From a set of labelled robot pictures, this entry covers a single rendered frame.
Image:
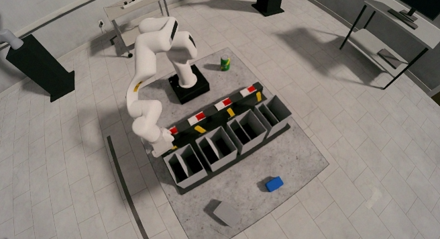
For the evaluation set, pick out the green drink can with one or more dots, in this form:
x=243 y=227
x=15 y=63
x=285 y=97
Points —
x=225 y=62

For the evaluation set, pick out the blue plastic box with latch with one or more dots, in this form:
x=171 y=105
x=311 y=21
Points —
x=274 y=184

